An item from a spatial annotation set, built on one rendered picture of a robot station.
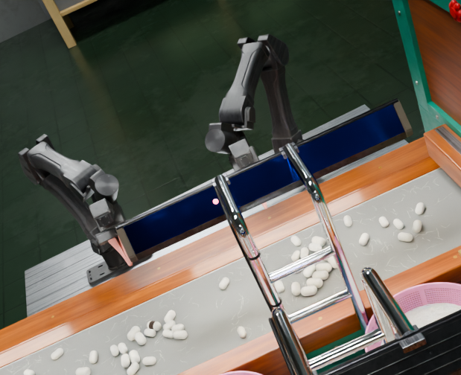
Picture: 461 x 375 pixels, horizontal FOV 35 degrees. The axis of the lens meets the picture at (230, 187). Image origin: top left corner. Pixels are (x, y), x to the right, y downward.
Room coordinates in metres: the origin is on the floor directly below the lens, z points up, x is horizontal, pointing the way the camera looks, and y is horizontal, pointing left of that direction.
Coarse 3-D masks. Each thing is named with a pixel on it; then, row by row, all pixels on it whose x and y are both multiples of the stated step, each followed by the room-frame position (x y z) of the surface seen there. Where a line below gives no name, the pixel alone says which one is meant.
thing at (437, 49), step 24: (408, 0) 1.52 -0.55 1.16; (432, 0) 1.34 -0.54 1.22; (408, 24) 1.52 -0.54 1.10; (432, 24) 1.41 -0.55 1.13; (456, 24) 1.28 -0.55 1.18; (408, 48) 1.56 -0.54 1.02; (432, 48) 1.44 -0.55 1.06; (456, 48) 1.31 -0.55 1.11; (432, 72) 1.47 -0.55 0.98; (456, 72) 1.33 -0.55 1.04; (432, 96) 1.51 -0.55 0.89; (456, 96) 1.36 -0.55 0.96; (456, 120) 1.39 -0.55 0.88
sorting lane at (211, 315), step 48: (432, 192) 1.36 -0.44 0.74; (288, 240) 1.42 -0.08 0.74; (384, 240) 1.27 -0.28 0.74; (432, 240) 1.20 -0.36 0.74; (192, 288) 1.41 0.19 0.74; (240, 288) 1.33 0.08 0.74; (288, 288) 1.26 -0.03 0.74; (336, 288) 1.19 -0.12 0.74; (96, 336) 1.39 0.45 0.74; (144, 336) 1.32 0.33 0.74; (192, 336) 1.25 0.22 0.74
